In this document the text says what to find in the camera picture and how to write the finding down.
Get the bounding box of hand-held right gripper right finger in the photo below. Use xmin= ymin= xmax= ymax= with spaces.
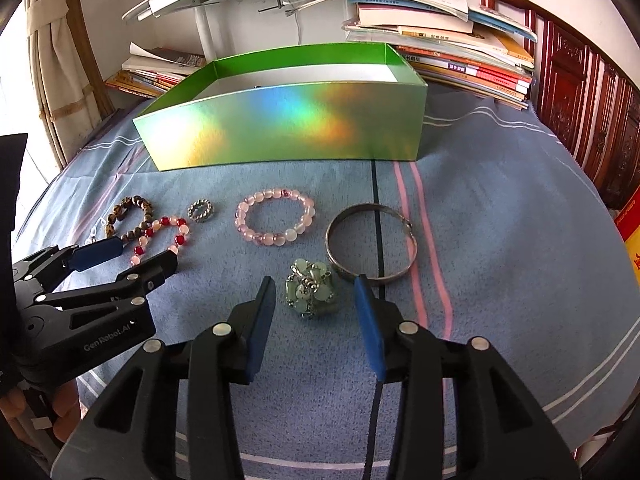
xmin=353 ymin=274 xmax=583 ymax=480

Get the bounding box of small stack of books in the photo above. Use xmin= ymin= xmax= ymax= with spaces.
xmin=105 ymin=42 xmax=207 ymax=98

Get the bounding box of dark wooden headboard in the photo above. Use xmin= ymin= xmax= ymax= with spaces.
xmin=480 ymin=0 xmax=640 ymax=211

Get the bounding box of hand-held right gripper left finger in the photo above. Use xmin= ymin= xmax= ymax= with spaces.
xmin=52 ymin=275 xmax=278 ymax=480

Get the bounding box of large stack of books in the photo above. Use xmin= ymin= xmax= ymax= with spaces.
xmin=342 ymin=0 xmax=538 ymax=111

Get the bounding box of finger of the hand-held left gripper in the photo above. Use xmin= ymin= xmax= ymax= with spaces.
xmin=30 ymin=250 xmax=180 ymax=312
xmin=12 ymin=236 xmax=124 ymax=293

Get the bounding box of green holographic box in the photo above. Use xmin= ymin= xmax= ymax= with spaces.
xmin=132 ymin=42 xmax=428 ymax=173

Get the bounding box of red and pink bead bracelet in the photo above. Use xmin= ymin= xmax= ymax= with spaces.
xmin=130 ymin=215 xmax=193 ymax=268

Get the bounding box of blue striped bed sheet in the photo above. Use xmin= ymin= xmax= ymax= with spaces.
xmin=12 ymin=80 xmax=631 ymax=480

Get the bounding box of red and yellow box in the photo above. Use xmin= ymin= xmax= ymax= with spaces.
xmin=614 ymin=192 xmax=640 ymax=286

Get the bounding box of silver bangle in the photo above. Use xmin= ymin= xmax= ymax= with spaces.
xmin=325 ymin=203 xmax=418 ymax=287

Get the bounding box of brown bead bracelet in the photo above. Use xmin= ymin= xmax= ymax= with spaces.
xmin=102 ymin=195 xmax=161 ymax=243

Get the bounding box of person's left hand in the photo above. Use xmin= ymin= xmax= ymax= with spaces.
xmin=0 ymin=377 xmax=83 ymax=443

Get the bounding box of small silver ring bracelet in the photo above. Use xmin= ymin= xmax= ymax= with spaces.
xmin=187 ymin=199 xmax=217 ymax=223

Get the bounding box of beige curtain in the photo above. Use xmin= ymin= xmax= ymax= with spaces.
xmin=25 ymin=0 xmax=116 ymax=171

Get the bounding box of white desk pole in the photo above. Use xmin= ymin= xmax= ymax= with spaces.
xmin=195 ymin=7 xmax=216 ymax=61

